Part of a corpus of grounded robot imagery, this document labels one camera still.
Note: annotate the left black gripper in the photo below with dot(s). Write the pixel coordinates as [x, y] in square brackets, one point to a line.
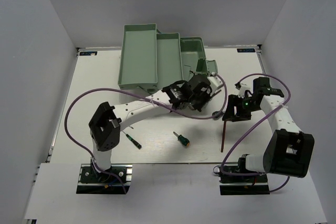
[208, 92]

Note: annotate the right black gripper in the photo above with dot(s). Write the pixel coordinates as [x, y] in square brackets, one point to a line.
[234, 100]

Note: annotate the large brown hex key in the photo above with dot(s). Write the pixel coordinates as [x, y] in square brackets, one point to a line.
[223, 137]

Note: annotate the green plastic toolbox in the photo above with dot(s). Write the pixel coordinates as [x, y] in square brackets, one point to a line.
[151, 60]

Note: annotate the slim black green screwdriver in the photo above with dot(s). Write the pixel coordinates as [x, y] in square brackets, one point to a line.
[133, 141]

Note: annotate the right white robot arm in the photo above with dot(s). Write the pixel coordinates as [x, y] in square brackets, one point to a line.
[289, 150]

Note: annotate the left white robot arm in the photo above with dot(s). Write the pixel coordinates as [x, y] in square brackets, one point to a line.
[108, 121]

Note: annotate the green stubby screwdriver clear cap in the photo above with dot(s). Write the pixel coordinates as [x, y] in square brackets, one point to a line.
[217, 115]

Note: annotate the green stubby screwdriver orange cap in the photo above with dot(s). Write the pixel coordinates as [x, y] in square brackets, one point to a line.
[183, 140]

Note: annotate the right blue table sticker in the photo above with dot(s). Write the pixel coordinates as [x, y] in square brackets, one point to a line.
[246, 50]

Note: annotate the blue table sticker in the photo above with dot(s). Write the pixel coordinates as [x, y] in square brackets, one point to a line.
[88, 53]
[246, 50]

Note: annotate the left blue table sticker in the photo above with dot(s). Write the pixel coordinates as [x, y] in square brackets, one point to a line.
[88, 53]

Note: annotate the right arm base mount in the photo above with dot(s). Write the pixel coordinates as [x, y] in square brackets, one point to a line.
[241, 185]

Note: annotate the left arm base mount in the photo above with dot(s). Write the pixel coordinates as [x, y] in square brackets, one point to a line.
[92, 182]

